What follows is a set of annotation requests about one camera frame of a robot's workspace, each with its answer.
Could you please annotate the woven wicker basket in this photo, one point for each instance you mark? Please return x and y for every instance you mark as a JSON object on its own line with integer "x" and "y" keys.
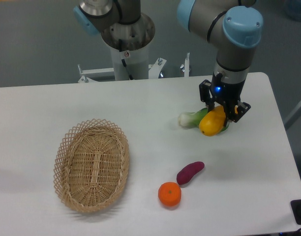
{"x": 91, "y": 166}

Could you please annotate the white metal base frame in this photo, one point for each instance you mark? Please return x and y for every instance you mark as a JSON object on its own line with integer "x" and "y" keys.
{"x": 155, "y": 71}

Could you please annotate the white frame at right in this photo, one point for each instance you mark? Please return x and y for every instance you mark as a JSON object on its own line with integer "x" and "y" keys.
{"x": 293, "y": 116}

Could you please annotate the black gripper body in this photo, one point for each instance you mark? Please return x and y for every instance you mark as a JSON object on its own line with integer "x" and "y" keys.
{"x": 226, "y": 90}

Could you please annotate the black device at edge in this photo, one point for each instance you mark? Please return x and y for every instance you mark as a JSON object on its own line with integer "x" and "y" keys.
{"x": 296, "y": 209}

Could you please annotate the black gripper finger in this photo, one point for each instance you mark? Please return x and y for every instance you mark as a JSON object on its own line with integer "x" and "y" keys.
{"x": 207, "y": 94}
{"x": 235, "y": 111}

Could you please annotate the green bok choy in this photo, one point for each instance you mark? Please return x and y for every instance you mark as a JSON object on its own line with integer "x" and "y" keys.
{"x": 192, "y": 119}

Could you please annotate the purple sweet potato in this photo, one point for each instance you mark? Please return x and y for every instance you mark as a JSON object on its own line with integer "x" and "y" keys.
{"x": 186, "y": 174}

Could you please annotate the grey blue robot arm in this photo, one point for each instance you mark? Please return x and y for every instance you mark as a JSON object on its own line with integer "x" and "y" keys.
{"x": 233, "y": 27}

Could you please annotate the orange tangerine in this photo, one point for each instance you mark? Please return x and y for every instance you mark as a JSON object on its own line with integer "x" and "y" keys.
{"x": 169, "y": 194}

